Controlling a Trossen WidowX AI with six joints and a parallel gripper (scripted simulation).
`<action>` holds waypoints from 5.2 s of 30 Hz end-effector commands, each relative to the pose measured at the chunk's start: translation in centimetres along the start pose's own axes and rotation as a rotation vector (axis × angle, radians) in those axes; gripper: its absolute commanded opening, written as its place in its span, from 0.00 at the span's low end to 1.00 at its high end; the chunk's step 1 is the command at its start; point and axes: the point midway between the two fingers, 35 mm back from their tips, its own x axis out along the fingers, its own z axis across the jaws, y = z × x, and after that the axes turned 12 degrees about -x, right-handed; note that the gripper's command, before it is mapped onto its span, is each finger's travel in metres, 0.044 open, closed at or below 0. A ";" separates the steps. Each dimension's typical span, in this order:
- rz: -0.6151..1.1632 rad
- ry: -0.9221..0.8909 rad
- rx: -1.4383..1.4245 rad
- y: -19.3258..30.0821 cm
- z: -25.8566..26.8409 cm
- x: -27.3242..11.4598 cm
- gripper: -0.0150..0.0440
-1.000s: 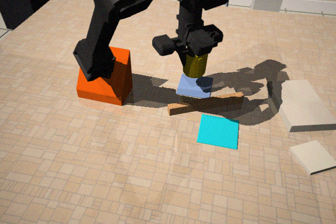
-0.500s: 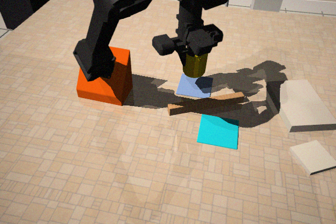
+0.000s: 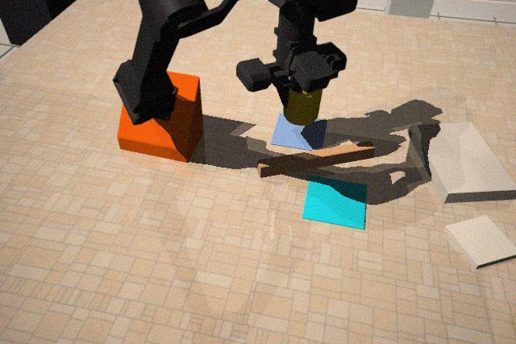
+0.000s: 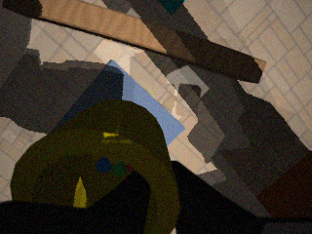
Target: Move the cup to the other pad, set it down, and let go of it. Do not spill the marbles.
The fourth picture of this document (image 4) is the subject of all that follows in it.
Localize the yellow cup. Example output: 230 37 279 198
10 98 180 234

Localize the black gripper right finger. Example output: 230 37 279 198
171 161 312 234

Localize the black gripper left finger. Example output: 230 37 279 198
0 170 151 234

